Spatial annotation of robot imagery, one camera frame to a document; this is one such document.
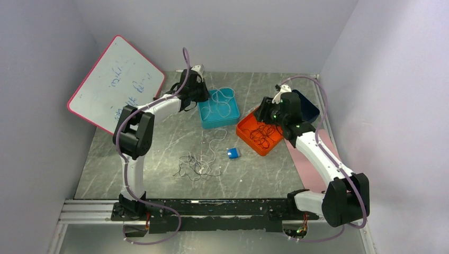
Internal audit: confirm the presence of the teal plastic box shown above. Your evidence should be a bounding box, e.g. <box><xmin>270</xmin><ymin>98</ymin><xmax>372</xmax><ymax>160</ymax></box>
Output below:
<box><xmin>198</xmin><ymin>87</ymin><xmax>240</xmax><ymax>129</ymax></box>

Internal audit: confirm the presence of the white cable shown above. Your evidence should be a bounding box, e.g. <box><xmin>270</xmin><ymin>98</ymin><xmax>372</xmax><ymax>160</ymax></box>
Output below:
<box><xmin>201</xmin><ymin>128</ymin><xmax>229</xmax><ymax>166</ymax></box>
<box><xmin>202</xmin><ymin>87</ymin><xmax>236</xmax><ymax>120</ymax></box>

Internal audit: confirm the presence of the pink mat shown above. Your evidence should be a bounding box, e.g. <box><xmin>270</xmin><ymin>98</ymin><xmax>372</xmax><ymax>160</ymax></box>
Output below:
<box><xmin>284</xmin><ymin>129</ymin><xmax>340</xmax><ymax>193</ymax></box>

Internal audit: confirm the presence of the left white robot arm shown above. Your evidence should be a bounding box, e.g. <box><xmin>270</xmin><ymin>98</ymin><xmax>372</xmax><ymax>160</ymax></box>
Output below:
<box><xmin>113</xmin><ymin>65</ymin><xmax>210</xmax><ymax>220</ymax></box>

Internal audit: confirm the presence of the cable bundle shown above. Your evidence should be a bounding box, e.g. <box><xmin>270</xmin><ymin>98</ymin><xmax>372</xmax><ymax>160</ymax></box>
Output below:
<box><xmin>173</xmin><ymin>154</ymin><xmax>223</xmax><ymax>182</ymax></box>

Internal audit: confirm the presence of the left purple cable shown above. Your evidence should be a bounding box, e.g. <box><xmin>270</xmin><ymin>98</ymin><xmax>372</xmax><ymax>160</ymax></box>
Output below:
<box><xmin>115</xmin><ymin>47</ymin><xmax>182</xmax><ymax>246</ymax></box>

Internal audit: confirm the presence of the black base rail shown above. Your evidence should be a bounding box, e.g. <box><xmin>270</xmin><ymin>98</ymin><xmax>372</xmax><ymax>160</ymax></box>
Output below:
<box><xmin>110</xmin><ymin>198</ymin><xmax>319</xmax><ymax>237</ymax></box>

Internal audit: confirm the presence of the navy plastic box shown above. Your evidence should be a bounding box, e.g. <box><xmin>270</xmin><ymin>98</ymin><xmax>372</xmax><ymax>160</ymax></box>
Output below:
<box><xmin>292</xmin><ymin>89</ymin><xmax>320</xmax><ymax>123</ymax></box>

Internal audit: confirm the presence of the black cable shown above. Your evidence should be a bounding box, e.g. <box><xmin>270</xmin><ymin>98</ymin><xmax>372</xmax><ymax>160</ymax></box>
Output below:
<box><xmin>245</xmin><ymin>122</ymin><xmax>281</xmax><ymax>148</ymax></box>

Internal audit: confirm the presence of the pink-framed whiteboard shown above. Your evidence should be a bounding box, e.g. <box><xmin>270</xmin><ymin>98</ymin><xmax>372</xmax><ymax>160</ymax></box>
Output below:
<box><xmin>67</xmin><ymin>35</ymin><xmax>165</xmax><ymax>134</ymax></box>

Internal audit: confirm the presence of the purple cable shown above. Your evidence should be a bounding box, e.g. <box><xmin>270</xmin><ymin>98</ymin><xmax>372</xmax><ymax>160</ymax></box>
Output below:
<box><xmin>115</xmin><ymin>47</ymin><xmax>182</xmax><ymax>246</ymax></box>
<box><xmin>275</xmin><ymin>75</ymin><xmax>369</xmax><ymax>243</ymax></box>

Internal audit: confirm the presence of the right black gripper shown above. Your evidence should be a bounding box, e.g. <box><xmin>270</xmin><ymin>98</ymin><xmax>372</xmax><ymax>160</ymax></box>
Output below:
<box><xmin>253</xmin><ymin>96</ymin><xmax>287</xmax><ymax>126</ymax></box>

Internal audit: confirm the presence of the orange plastic box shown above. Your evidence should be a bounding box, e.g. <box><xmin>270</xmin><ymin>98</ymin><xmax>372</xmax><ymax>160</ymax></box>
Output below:
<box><xmin>236</xmin><ymin>110</ymin><xmax>284</xmax><ymax>156</ymax></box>

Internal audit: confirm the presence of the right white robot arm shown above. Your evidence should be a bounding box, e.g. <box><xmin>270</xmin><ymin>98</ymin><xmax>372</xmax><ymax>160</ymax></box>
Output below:
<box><xmin>255</xmin><ymin>92</ymin><xmax>370</xmax><ymax>229</ymax></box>

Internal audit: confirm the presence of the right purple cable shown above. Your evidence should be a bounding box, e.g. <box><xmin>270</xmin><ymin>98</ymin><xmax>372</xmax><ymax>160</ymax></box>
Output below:
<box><xmin>275</xmin><ymin>75</ymin><xmax>369</xmax><ymax>243</ymax></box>

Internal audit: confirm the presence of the blue white small block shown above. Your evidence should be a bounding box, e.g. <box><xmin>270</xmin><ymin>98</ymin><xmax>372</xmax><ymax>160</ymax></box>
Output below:
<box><xmin>227</xmin><ymin>148</ymin><xmax>241</xmax><ymax>159</ymax></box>

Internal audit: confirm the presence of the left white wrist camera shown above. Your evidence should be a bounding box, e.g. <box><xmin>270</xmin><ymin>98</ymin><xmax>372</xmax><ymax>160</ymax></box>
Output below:
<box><xmin>190</xmin><ymin>64</ymin><xmax>204</xmax><ymax>76</ymax></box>

